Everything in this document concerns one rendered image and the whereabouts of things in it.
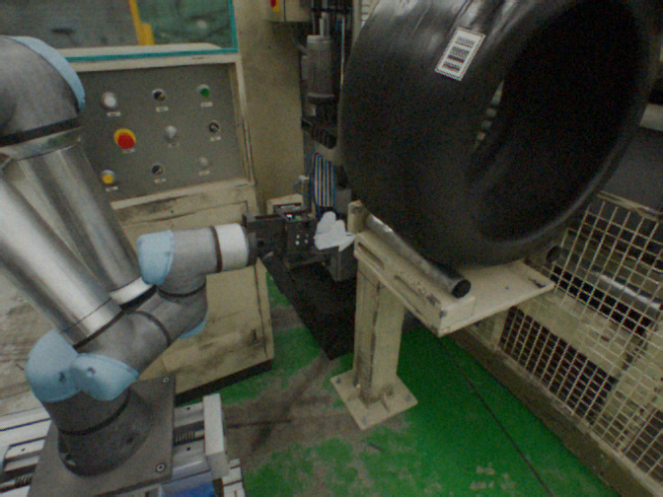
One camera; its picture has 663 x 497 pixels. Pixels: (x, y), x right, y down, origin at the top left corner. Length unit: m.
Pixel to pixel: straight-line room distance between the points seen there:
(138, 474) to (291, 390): 1.03
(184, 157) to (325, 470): 1.15
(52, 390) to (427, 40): 0.74
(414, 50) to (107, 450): 0.80
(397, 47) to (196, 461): 0.81
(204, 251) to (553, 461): 1.49
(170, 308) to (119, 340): 0.09
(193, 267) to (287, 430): 1.14
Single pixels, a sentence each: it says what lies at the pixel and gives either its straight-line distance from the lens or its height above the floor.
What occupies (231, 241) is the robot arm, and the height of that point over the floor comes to 1.09.
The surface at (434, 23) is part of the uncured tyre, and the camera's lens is 0.65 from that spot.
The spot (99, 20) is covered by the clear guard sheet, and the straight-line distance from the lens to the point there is 1.18.
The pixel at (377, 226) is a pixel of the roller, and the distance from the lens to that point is 1.00.
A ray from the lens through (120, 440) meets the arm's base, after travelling 0.82.
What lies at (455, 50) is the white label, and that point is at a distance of 0.61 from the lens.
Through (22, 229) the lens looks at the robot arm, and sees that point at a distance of 0.60.
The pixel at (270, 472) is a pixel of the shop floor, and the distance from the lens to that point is 1.59.
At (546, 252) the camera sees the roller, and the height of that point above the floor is 0.91.
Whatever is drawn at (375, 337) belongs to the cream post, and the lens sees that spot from 1.40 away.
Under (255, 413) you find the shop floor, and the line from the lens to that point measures 1.72.
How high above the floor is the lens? 1.40
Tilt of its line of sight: 33 degrees down
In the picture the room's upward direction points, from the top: straight up
